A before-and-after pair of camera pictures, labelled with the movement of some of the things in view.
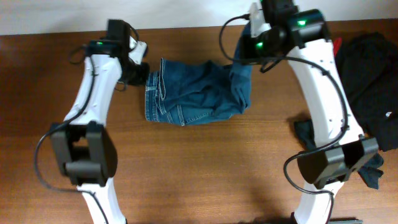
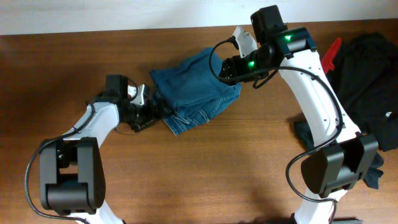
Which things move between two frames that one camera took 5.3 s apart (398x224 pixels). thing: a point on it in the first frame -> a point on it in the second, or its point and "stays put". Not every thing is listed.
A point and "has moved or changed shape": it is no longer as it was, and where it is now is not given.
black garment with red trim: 368,64 stays put
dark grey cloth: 370,170 stays put
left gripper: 137,73 -> 149,111
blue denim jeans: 185,94 has moved or changed shape
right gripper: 248,54 -> 236,70
